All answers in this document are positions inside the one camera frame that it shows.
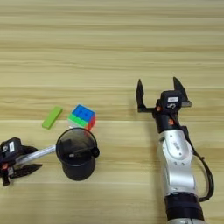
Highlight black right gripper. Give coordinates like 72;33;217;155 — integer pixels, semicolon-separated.
135;76;193;135

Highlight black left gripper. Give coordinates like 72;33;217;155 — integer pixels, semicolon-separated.
0;144;44;187

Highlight white pen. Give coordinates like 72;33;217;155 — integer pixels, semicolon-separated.
14;144;57;165

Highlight green rectangular block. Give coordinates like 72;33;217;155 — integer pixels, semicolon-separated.
41;105;64;130

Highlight black marker pen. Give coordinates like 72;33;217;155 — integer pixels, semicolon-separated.
61;139;101;160

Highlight multicoloured puzzle cube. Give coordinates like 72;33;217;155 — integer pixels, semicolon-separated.
66;103;97;132

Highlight right gripper labelled black box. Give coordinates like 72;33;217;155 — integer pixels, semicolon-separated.
159;90;184;112

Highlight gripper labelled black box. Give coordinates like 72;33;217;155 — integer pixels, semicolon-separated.
159;90;184;112
0;137;24;161

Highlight left gripper labelled black box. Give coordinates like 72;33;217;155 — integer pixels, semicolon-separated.
0;137;24;161

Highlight black mesh pen cup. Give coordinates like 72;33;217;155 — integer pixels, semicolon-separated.
55;127;99;182

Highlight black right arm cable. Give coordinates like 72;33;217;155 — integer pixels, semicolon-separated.
180;125;216;203

